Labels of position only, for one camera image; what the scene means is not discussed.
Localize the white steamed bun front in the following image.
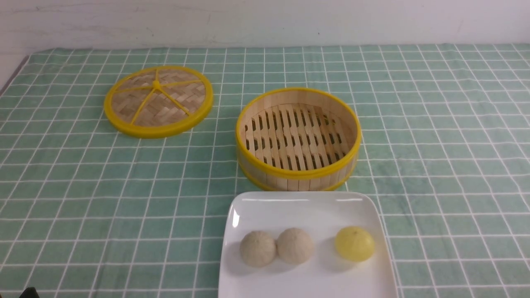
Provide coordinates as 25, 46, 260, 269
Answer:
240, 231, 277, 268

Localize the white steamed bun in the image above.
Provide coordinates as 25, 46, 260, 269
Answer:
276, 228, 314, 265
240, 231, 277, 268

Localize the white steamed bun back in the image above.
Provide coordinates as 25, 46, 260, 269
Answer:
276, 228, 314, 265

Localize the yellow steamed bun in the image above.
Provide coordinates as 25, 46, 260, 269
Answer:
334, 226, 375, 262

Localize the white square plate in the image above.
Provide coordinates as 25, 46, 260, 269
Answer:
218, 191, 399, 298

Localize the yellow bamboo steamer basket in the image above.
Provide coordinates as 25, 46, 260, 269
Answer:
235, 87, 362, 191

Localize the yellow bamboo steamer lid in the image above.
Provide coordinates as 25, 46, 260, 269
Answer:
104, 65, 214, 138

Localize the green checkered tablecloth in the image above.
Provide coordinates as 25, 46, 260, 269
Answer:
0, 44, 530, 298

